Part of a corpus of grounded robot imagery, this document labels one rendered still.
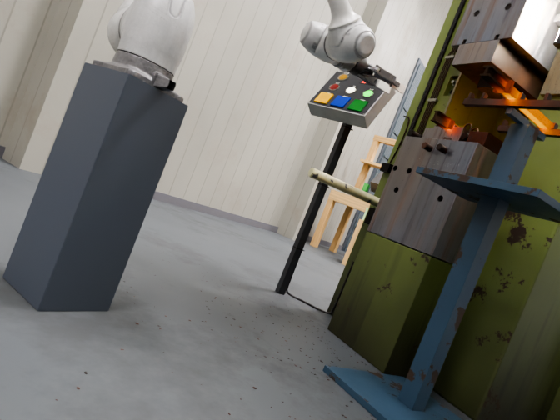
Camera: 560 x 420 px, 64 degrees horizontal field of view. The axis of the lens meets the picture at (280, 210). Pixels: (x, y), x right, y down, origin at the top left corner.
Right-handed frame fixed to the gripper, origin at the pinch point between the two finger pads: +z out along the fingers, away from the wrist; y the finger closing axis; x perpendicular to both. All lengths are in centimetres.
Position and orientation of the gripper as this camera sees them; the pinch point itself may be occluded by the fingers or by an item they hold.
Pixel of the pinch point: (392, 87)
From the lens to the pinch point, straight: 178.4
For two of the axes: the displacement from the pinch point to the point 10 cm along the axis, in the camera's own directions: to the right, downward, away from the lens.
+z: 8.1, 3.1, 5.0
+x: 3.7, -9.3, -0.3
